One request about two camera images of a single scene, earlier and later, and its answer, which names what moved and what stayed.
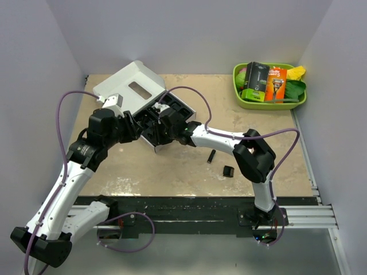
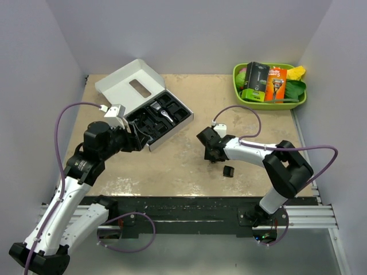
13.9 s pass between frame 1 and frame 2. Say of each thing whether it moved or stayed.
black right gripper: moved
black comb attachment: stayed
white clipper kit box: stayed
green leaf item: stayed
